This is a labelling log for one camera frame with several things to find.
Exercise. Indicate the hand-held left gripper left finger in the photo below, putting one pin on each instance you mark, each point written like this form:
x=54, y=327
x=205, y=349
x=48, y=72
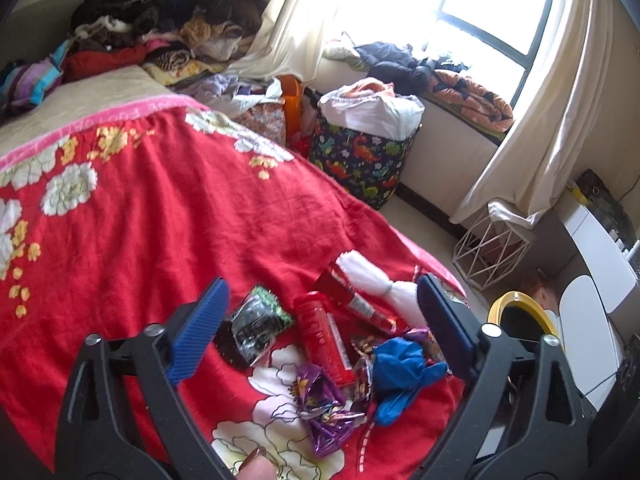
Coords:
x=197, y=335

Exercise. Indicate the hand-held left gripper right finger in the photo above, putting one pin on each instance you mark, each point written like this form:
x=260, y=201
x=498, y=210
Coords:
x=445, y=327

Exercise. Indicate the black packet with green edge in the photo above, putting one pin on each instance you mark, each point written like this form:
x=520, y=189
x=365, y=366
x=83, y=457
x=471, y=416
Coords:
x=250, y=327

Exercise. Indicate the blue plastic bag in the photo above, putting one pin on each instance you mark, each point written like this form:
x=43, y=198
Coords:
x=400, y=375

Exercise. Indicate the yellow rimmed black trash can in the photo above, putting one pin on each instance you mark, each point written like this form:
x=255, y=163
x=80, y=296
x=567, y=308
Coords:
x=520, y=325

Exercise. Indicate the brown candy wrapper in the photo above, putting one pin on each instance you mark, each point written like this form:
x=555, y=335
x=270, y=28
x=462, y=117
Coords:
x=362, y=365

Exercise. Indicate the white foam fruit net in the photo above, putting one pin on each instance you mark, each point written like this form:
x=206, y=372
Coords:
x=370, y=275

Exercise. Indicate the red long wrapper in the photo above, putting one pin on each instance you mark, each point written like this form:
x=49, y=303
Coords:
x=345, y=292

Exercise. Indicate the red plastic tube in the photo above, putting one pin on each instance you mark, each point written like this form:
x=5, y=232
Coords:
x=320, y=335

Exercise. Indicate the purple candy wrapper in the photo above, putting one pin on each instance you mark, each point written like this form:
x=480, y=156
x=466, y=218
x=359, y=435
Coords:
x=320, y=405

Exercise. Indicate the person's left hand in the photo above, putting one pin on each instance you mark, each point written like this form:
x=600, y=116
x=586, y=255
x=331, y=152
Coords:
x=255, y=467

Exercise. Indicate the orange fuzzy toy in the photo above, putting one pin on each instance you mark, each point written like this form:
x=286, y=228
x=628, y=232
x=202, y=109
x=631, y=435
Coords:
x=537, y=292

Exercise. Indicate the red floral blanket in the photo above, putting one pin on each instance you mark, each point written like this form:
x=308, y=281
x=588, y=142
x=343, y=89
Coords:
x=150, y=235

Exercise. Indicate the white cloth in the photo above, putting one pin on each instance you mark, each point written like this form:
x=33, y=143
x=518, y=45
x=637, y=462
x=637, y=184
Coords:
x=510, y=212

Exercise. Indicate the dinosaur print storage bin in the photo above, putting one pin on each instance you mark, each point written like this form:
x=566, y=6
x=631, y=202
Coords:
x=360, y=160

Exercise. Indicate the dark bag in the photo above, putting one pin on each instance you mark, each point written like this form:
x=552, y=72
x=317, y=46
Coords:
x=602, y=205

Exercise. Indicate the red shopping bag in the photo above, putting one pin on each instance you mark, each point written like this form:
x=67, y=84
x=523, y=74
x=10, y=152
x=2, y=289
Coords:
x=302, y=140

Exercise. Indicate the white plastic bag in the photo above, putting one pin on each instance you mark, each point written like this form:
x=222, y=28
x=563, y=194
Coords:
x=375, y=115

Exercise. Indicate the floral fabric bag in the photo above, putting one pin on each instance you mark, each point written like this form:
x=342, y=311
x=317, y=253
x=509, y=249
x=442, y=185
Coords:
x=262, y=120

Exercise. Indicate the orange and black blanket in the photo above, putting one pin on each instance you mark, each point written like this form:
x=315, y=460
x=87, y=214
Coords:
x=475, y=100

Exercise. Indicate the cream curtain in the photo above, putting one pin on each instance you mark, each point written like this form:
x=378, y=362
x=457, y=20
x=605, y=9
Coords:
x=550, y=110
x=290, y=25

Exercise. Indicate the orange bag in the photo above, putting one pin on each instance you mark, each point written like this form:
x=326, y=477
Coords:
x=291, y=110

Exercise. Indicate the lavender and white cloths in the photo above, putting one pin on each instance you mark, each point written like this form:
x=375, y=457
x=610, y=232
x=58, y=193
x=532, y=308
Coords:
x=225, y=87

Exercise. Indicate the orange cloth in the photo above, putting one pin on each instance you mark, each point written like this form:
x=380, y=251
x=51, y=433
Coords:
x=370, y=86

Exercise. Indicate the beige bed sheet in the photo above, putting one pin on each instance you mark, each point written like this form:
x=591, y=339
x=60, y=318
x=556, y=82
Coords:
x=85, y=100

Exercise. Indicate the dark blue jacket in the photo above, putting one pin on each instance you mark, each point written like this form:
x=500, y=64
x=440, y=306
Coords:
x=400, y=65

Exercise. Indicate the red garment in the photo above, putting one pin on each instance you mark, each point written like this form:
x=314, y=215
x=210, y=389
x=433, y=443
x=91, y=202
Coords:
x=105, y=60

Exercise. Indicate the green and white pillow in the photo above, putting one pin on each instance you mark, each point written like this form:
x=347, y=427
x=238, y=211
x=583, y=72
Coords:
x=342, y=54

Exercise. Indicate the striped purple cyan garment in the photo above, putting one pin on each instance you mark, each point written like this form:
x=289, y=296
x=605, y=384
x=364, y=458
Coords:
x=30, y=82

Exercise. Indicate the black framed window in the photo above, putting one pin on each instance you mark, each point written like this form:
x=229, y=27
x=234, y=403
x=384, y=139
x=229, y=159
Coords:
x=490, y=0

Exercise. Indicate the pile of dark clothes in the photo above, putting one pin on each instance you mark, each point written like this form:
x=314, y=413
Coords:
x=165, y=5

